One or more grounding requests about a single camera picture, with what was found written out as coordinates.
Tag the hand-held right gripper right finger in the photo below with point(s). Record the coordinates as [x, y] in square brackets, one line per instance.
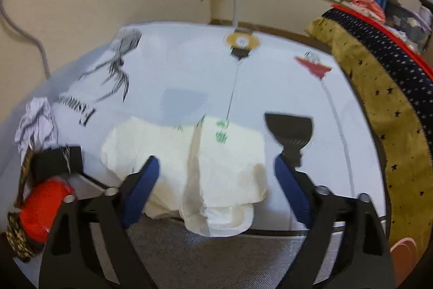
[292, 194]

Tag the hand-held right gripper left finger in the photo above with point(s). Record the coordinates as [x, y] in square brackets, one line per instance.
[140, 190]

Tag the white tissue paper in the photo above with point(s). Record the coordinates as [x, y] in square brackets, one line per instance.
[223, 170]

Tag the black cardboard box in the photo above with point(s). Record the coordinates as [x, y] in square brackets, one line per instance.
[55, 162]

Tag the red plastic wrapper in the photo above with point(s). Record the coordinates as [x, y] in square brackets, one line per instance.
[40, 207]

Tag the printed paper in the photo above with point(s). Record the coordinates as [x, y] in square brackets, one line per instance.
[35, 123]

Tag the pink plastic bin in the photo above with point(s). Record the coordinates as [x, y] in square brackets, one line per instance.
[406, 258]

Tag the black gold patterned packet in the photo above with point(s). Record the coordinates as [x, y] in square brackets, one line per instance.
[18, 238]

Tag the white printed table cloth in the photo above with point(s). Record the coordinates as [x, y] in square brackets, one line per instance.
[176, 72]

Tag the pink crumpled cloth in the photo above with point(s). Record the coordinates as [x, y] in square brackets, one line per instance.
[367, 6]

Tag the clear plastic storage box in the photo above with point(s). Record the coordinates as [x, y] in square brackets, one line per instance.
[406, 18]

